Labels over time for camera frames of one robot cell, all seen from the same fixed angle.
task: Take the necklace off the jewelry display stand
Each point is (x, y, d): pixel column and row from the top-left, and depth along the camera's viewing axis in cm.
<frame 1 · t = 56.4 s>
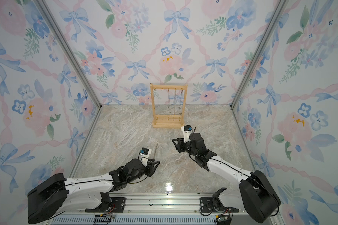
left hand: (158, 161, 81), fingers open
right hand: (175, 139, 84), fingers open
wooden jewelry display stand: (168, 121, 107), point 5 cm above the table
silver chain necklace: (156, 145, 99), on the table

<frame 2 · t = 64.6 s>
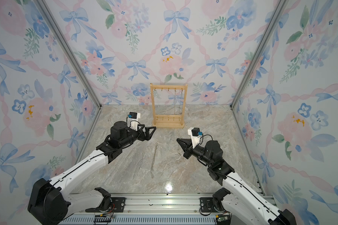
left hand: (150, 126, 77), fingers open
right hand: (178, 139, 71), fingers closed
the named things where they were.

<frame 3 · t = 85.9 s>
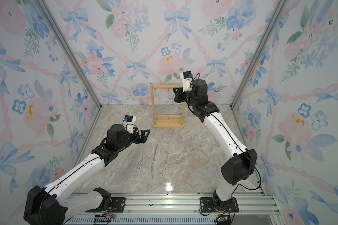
left hand: (144, 128, 78), fingers open
right hand: (173, 88, 74), fingers closed
the named things where they were.

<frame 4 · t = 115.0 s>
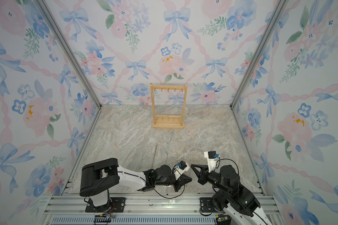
left hand: (192, 180, 74), fingers closed
right hand: (192, 166, 69), fingers closed
the named things where they were.

